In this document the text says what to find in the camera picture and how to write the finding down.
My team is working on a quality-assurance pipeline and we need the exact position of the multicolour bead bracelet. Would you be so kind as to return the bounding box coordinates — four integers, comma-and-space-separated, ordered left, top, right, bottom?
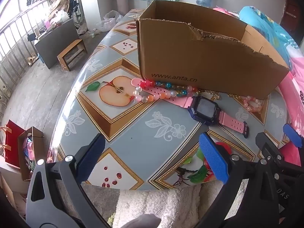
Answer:
134, 79, 199, 104

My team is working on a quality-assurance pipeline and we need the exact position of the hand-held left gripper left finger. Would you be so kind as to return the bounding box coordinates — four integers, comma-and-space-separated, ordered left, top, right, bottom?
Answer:
26, 134, 112, 228

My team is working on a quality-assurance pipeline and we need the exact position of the dark red door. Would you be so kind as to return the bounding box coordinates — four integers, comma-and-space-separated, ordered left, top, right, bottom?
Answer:
280, 0, 301, 38

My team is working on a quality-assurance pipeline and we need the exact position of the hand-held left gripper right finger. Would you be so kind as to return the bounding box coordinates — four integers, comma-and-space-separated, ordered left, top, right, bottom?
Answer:
196, 132, 279, 228

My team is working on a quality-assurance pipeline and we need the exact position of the pink strap smartwatch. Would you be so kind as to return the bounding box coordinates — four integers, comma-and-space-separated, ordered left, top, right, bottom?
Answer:
131, 77, 250, 139

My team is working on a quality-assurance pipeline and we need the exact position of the wooden stool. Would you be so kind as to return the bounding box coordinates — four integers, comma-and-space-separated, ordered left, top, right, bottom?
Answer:
57, 39, 88, 72

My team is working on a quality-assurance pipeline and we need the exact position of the red paper bag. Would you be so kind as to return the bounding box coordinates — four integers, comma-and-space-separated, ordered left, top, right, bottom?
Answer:
0, 120, 26, 169

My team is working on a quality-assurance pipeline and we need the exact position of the dark grey cabinet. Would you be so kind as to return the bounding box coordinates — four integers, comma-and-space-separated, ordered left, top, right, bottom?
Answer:
33, 18, 80, 69

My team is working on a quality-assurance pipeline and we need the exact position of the brown cardboard box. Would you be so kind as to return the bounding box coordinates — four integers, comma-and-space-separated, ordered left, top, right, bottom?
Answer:
136, 0, 290, 100

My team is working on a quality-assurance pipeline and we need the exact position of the white plastic bag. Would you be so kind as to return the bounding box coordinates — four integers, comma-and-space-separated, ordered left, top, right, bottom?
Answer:
96, 10, 123, 32

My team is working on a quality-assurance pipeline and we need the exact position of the wheelchair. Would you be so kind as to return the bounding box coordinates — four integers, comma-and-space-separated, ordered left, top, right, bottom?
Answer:
68, 0, 82, 25

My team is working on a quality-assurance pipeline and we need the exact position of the gold chain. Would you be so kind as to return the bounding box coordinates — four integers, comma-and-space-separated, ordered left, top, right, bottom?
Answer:
198, 88, 221, 100

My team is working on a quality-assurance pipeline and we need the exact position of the pink bead bracelet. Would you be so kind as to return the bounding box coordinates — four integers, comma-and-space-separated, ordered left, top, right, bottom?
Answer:
240, 95, 263, 112

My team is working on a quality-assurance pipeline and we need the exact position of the pile of clothes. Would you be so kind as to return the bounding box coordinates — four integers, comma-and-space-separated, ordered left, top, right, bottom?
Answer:
49, 0, 76, 25

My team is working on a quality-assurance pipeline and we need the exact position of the blue quilt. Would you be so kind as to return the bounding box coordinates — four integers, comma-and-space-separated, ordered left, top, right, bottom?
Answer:
239, 5, 298, 64

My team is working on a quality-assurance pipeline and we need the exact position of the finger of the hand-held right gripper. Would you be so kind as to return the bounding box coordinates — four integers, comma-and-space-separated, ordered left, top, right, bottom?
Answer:
255, 132, 284, 162
283, 123, 304, 149

